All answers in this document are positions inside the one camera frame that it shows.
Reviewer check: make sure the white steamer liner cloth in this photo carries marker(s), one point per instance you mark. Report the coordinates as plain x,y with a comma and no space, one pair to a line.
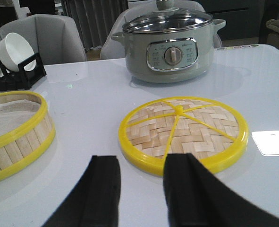
13,114

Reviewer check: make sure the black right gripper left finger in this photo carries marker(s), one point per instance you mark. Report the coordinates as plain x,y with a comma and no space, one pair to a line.
94,200

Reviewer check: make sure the bamboo steamer bottom tier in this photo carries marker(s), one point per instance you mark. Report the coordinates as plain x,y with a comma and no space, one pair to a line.
23,145

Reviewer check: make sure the dark counter cabinet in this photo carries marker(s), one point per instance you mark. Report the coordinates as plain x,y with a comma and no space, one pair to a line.
243,19

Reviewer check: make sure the white bowl rightmost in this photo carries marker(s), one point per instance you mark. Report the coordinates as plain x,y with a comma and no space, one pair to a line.
14,49

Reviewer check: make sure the black dish rack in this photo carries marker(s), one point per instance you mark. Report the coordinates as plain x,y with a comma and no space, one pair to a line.
29,72

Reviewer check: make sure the grey chair right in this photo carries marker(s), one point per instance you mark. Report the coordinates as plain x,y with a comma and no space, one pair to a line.
119,42

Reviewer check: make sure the grey chair left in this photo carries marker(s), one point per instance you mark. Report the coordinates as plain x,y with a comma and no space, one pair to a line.
55,38

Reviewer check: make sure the bamboo steamer lid yellow rim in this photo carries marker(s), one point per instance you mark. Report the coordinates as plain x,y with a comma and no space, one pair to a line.
215,133

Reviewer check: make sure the grey-green electric cooking pot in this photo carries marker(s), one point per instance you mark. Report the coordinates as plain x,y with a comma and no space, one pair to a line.
173,60

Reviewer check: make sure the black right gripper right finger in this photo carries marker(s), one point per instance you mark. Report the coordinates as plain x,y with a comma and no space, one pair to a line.
196,198

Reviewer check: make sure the grey chair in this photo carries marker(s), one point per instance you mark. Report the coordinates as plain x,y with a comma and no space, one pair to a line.
55,38
119,42

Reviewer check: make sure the glass pot lid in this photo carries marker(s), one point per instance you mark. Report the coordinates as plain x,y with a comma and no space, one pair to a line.
168,18

